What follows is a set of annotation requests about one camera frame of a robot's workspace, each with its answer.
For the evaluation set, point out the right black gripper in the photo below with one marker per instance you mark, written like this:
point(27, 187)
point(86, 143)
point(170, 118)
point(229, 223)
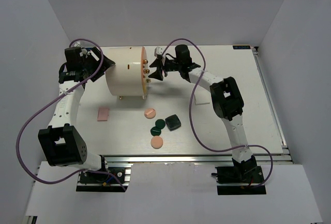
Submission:
point(158, 74)

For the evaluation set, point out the plain pink round puff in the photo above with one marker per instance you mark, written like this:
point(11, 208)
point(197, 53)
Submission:
point(156, 142)

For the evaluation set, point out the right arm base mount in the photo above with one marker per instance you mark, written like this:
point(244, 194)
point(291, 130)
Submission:
point(245, 178)

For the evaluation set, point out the pink puff with strap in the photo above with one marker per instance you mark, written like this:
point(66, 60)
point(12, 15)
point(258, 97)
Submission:
point(150, 113)

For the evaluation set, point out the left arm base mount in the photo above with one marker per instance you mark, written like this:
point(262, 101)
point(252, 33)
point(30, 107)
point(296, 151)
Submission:
point(96, 182)

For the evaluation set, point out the dark green puff upper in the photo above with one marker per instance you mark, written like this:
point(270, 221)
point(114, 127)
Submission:
point(160, 123)

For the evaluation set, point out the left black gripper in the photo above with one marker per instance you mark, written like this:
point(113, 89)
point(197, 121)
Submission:
point(107, 64)

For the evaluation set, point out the white square compact left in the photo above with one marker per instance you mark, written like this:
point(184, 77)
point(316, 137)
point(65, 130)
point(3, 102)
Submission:
point(201, 99)

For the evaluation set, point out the pink rectangular palette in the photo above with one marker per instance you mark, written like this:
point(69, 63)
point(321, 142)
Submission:
point(103, 114)

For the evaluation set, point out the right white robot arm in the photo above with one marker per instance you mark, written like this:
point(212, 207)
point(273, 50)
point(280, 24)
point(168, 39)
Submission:
point(226, 100)

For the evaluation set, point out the black square compact case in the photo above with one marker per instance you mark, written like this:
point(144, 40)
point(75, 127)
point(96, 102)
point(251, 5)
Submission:
point(173, 122)

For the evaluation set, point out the blue label sticker right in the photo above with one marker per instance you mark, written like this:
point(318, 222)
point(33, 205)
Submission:
point(241, 47)

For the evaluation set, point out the cream round drawer organizer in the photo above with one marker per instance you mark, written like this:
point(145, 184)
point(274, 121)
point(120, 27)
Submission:
point(128, 77)

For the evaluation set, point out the dark green puff with label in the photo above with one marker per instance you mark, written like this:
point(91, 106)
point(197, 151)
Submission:
point(155, 131)

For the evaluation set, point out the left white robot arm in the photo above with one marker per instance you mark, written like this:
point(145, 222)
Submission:
point(61, 142)

